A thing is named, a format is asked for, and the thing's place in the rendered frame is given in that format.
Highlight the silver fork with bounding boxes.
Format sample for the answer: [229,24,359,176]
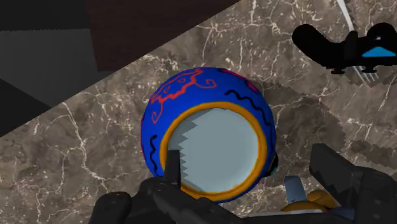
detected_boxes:
[336,0,380,85]

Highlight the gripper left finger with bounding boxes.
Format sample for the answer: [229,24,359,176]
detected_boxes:
[89,150,246,224]

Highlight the orange and pale blue object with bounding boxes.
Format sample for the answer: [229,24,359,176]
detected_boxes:
[280,175,356,216]

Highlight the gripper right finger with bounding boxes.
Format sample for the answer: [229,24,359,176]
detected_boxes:
[309,143,397,224]

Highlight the blue painted bowl orange rim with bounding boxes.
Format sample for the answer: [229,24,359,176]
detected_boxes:
[140,66,279,204]

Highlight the black game controller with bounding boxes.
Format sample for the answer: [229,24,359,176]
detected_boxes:
[291,22,397,75]

